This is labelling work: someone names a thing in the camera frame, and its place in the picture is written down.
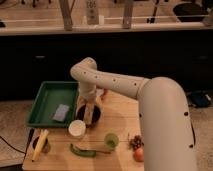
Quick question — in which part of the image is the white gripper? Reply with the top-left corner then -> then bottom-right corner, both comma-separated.
78,96 -> 95,124

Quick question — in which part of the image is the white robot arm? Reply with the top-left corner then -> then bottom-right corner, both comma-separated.
70,57 -> 198,171

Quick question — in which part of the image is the dark purple bowl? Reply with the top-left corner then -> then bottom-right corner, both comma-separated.
76,105 -> 101,127

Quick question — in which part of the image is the small dark bowl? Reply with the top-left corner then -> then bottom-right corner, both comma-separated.
32,137 -> 51,154

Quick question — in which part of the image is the grey sponge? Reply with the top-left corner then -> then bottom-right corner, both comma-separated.
52,104 -> 70,122

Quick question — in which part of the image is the green plastic tray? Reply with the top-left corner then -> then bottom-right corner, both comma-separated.
26,81 -> 78,128

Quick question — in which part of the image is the white cup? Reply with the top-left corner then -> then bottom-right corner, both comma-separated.
68,120 -> 86,139

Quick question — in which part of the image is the green pepper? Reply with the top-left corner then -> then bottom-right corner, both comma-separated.
70,144 -> 96,157

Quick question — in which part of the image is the bunch of dark grapes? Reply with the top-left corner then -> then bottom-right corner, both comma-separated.
129,135 -> 144,150

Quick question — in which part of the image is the orange fruit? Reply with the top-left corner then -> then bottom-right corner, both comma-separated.
133,148 -> 144,162

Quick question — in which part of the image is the blue black bag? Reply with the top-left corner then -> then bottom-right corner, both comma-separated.
189,91 -> 212,108

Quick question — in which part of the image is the black cable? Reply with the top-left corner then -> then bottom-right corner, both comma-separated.
0,127 -> 36,158

